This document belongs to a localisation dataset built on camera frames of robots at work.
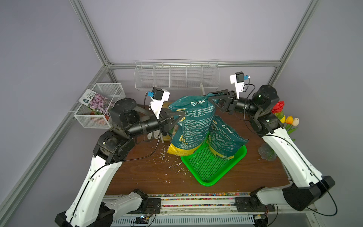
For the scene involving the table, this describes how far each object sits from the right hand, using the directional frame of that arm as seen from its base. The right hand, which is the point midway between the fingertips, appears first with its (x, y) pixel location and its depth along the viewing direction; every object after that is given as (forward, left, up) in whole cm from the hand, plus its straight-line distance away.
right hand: (208, 98), depth 54 cm
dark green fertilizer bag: (-2, -10, -28) cm, 30 cm away
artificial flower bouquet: (+4, -45, -21) cm, 50 cm away
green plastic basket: (-10, -5, -50) cm, 52 cm away
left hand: (-8, +10, -1) cm, 12 cm away
